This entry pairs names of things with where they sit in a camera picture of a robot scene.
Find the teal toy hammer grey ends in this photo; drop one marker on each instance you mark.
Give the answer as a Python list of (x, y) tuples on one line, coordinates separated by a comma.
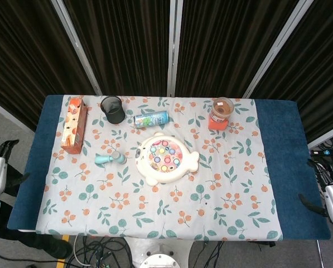
[(103, 159)]

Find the dark pleated partition panel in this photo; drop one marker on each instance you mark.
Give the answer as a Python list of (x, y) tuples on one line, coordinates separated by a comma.
[(24, 56), (316, 72), (224, 47), (127, 47)]

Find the black mesh pen cup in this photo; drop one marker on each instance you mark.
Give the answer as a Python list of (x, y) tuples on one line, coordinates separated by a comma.
[(114, 113)]

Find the clear plastic snack jar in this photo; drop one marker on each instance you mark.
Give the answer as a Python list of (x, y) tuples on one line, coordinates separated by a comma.
[(222, 110)]

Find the white whack-a-mole toy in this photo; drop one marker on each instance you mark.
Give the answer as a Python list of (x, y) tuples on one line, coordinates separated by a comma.
[(166, 174)]

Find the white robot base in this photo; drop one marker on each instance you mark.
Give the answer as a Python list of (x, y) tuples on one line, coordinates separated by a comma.
[(160, 252)]

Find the orange cardboard snack box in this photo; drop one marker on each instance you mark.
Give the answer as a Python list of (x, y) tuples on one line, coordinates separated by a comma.
[(72, 128)]

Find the light blue drink can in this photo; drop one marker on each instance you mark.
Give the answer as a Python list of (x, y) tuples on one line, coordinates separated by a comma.
[(152, 119)]

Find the grey partition post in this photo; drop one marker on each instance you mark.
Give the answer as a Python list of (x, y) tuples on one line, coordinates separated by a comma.
[(176, 47), (77, 47), (277, 47)]

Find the black rounded floor object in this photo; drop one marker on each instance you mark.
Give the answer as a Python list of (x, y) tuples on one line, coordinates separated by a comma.
[(49, 247)]

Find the dark blue table mat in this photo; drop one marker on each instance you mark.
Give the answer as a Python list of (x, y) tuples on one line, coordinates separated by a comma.
[(289, 167)]

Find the black power strip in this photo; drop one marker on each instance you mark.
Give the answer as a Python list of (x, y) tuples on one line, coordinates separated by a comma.
[(326, 153)]

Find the floral fruit print tablecloth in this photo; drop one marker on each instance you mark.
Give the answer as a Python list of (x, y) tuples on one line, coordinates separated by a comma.
[(166, 209)]

